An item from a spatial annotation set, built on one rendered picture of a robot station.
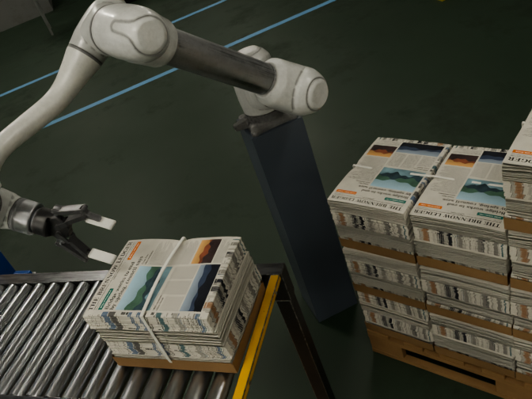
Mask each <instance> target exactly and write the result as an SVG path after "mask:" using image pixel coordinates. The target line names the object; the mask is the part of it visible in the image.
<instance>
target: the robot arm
mask: <svg viewBox="0 0 532 399"><path fill-rule="evenodd" d="M109 56H111V57H114V58H117V59H121V60H124V61H126V62H129V63H135V64H139V65H143V66H148V67H162V66H164V65H167V66H170V67H175V68H177V69H180V70H184V71H187V72H190V73H193V74H197V75H199V76H202V77H205V78H209V79H212V80H215V81H217V82H222V83H225V84H227V85H230V86H233V87H234V90H235V93H236V95H237V98H238V100H239V103H240V105H241V107H242V109H243V112H244V114H242V115H240V116H239V117H238V119H239V121H238V122H237V123H235V124H234V125H233V126H234V129H235V131H241V130H245V129H249V130H250V131H251V134H252V137H257V136H259V135H261V134H262V133H264V132H266V131H268V130H270V129H273V128H274V127H277V126H279V125H280V124H284V123H286V122H287V121H290V120H294V119H296V118H298V116H307V115H310V114H312V113H315V112H317V111H319V110H320V109H321V107H322V106H323V105H324V104H325V102H326V100H327V98H328V93H329V90H328V86H327V82H326V80H325V79H324V77H323V76H322V75H321V74H320V73H319V72H318V71H316V70H315V69H314V68H311V67H307V66H303V65H300V64H297V63H293V62H289V61H287V60H284V59H278V58H272V57H271V56H270V54H269V52H267V51H266V50H265V49H263V48H262V47H258V46H256V45H252V46H248V47H244V48H242V49H241V50H239V51H234V50H232V49H229V48H228V47H223V46H222V45H219V44H216V43H213V42H211V41H209V40H205V39H203V38H200V37H198V36H194V35H192V34H190V33H187V32H184V31H181V30H179V29H177V28H175V26H174V25H173V23H172V22H171V21H170V20H168V19H166V18H165V17H163V16H161V15H160V14H158V13H156V12H155V11H153V10H152V9H149V8H147V7H145V6H139V5H134V4H128V3H126V2H125V1H124V0H96V1H95V2H94V3H92V4H91V5H90V7H89V8H88V9H87V10H86V12H85V14H84V15H83V17H82V19H81V20H80V21H79V23H78V25H77V27H76V29H75V30H74V33H73V35H72V37H71V39H70V42H69V44H68V46H67V48H66V52H65V55H64V57H63V61H62V64H61V66H60V68H59V72H58V74H57V76H56V79H55V81H54V83H53V84H52V86H51V88H50V89H49V90H48V91H47V92H46V94H45V95H44V96H43V97H42V98H41V99H39V100H38V101H37V102H36V103H35V104H34V105H33V106H32V107H31V108H29V109H28V110H27V111H25V112H24V113H23V114H21V115H20V116H19V117H18V118H16V119H15V120H14V121H13V122H12V123H11V124H10V125H8V126H7V127H6V128H4V129H3V130H2V131H1V132H0V170H1V167H2V165H3V164H4V162H5V161H6V159H7V158H8V157H9V156H10V155H11V154H12V153H13V152H14V151H15V150H16V149H17V148H18V147H19V146H20V145H21V144H23V143H24V142H26V141H27V140H28V139H30V138H31V137H32V136H33V135H35V133H37V132H38V131H39V130H41V129H42V128H43V127H45V126H46V125H47V124H49V123H50V122H51V121H53V119H54V118H56V117H57V116H58V115H59V114H60V113H61V112H62V111H63V110H64V109H65V108H66V107H67V106H68V105H69V104H70V103H71V102H72V100H73V99H74V98H75V97H76V96H77V95H78V93H79V92H80V91H81V89H82V88H83V87H84V85H85V84H86V83H87V82H88V81H89V80H90V79H91V78H92V76H93V75H94V74H95V73H96V72H97V71H98V70H99V69H100V67H101V65H102V64H103V63H104V61H105V60H106V59H107V58H108V57H109ZM1 186H2V185H1V183H0V229H9V230H13V231H17V232H20V233H23V234H27V235H33V234H37V235H40V236H42V237H45V238H46V237H49V236H53V237H55V238H56V242H55V245H56V246H58V247H60V248H62V249H65V250H66V251H67V252H69V253H71V254H72V255H74V256H75V257H77V258H78V259H80V260H82V261H83V262H85V263H86V262H87V261H88V260H89V259H94V260H98V261H102V262H105V263H108V264H113V262H114V261H115V259H116V255H114V254H111V253H107V252H104V251H101V250H98V249H92V250H91V249H90V248H89V247H88V246H87V245H85V244H84V243H83V242H82V241H81V240H79V239H78V238H77V237H76V236H75V233H74V232H73V229H72V224H73V223H76V222H80V221H82V220H83V221H84V220H85V222H87V223H90V224H93V225H95V226H100V227H103V228H105V229H109V230H111V229H112V228H113V227H114V225H115V224H116V220H112V219H110V218H105V217H102V216H101V215H98V214H95V213H93V212H90V210H88V208H87V207H88V205H87V204H76V205H66V206H62V205H58V204H56V205H55V206H54V207H53V208H52V209H50V208H46V207H44V205H43V204H42V203H38V202H35V201H32V200H30V199H26V198H22V197H20V196H18V195H17V194H16V193H14V192H11V191H9V190H7V189H4V188H1ZM63 215H68V216H63ZM68 237H69V238H68ZM67 238H68V239H67ZM86 251H87V252H86Z"/></svg>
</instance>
